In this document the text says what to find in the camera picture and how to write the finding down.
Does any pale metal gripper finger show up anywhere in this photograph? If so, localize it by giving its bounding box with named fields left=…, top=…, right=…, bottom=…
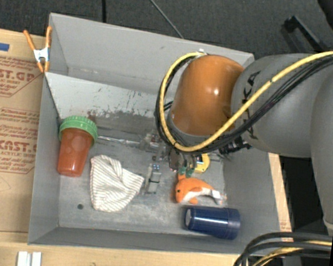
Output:
left=137, top=130, right=168, bottom=163
left=145, top=162, right=163, bottom=197

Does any grey metal bin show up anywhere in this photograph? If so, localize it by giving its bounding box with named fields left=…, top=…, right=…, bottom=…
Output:
left=19, top=13, right=307, bottom=266

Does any white striped cloth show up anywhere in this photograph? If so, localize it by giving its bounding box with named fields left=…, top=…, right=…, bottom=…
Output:
left=83, top=153, right=148, bottom=217

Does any brown cardboard board, red print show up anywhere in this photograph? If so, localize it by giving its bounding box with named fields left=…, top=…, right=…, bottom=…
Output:
left=0, top=27, right=316, bottom=266

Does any dark blue cylindrical container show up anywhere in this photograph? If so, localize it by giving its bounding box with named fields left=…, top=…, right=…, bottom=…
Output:
left=181, top=202, right=243, bottom=241

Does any orange cup with green lid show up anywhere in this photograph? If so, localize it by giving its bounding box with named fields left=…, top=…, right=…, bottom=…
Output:
left=53, top=112, right=101, bottom=180

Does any orange and white toy fish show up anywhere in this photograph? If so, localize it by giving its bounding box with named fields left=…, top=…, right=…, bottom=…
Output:
left=171, top=172, right=230, bottom=210

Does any yellow round object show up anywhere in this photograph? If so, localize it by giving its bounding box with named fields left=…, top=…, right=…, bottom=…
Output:
left=192, top=151, right=212, bottom=176

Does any black cylinder on white bracket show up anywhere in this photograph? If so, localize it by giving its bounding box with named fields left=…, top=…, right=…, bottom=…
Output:
left=220, top=135, right=253, bottom=157

